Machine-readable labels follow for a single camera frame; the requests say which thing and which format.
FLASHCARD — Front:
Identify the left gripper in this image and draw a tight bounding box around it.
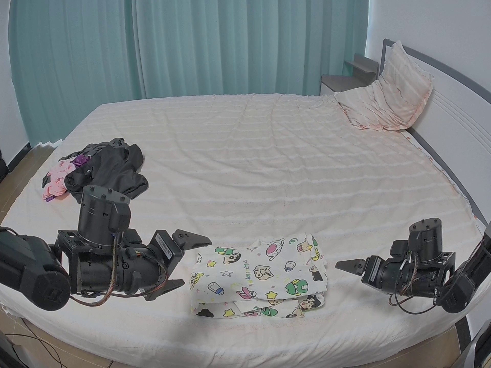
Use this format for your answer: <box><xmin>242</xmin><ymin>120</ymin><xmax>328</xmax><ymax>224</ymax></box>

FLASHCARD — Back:
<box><xmin>115</xmin><ymin>229</ymin><xmax>212</xmax><ymax>303</ymax></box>

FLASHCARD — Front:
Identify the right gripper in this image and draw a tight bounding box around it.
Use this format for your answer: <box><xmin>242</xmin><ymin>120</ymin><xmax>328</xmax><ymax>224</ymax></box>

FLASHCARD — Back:
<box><xmin>335</xmin><ymin>255</ymin><xmax>412</xmax><ymax>295</ymax></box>

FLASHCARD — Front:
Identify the white printed pyjama top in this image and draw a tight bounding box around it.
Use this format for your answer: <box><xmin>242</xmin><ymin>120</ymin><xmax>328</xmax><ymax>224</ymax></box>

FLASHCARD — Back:
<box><xmin>189</xmin><ymin>234</ymin><xmax>328</xmax><ymax>319</ymax></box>

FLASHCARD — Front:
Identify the pile of clothes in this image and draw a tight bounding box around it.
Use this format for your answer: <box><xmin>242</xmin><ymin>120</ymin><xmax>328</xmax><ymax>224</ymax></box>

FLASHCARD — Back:
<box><xmin>41</xmin><ymin>137</ymin><xmax>149</xmax><ymax>204</ymax></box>

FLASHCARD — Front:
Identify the bed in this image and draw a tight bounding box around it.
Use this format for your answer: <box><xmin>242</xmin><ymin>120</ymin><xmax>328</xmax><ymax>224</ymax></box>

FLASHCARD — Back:
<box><xmin>0</xmin><ymin>39</ymin><xmax>491</xmax><ymax>368</ymax></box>

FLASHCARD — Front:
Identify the cream striped pillow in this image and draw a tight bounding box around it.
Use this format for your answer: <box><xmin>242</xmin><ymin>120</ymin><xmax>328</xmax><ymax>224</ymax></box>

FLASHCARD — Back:
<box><xmin>334</xmin><ymin>41</ymin><xmax>434</xmax><ymax>131</ymax></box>

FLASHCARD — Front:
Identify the grey white bedside table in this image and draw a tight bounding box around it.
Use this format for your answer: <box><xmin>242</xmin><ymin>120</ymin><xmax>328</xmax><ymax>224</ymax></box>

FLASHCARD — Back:
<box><xmin>320</xmin><ymin>53</ymin><xmax>380</xmax><ymax>96</ymax></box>

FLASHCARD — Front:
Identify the blue-green curtain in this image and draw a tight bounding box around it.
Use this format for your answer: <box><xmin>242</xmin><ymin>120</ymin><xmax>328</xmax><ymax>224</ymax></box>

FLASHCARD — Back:
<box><xmin>130</xmin><ymin>0</ymin><xmax>371</xmax><ymax>98</ymax></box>
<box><xmin>8</xmin><ymin>0</ymin><xmax>146</xmax><ymax>146</ymax></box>

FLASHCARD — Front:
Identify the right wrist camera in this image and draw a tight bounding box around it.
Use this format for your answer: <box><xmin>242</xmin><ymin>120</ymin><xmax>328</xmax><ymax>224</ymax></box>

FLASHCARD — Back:
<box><xmin>390</xmin><ymin>239</ymin><xmax>410</xmax><ymax>260</ymax></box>

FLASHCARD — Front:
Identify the black cable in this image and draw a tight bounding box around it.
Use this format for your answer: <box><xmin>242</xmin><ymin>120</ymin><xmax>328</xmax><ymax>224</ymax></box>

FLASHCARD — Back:
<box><xmin>388</xmin><ymin>293</ymin><xmax>439</xmax><ymax>315</ymax></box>

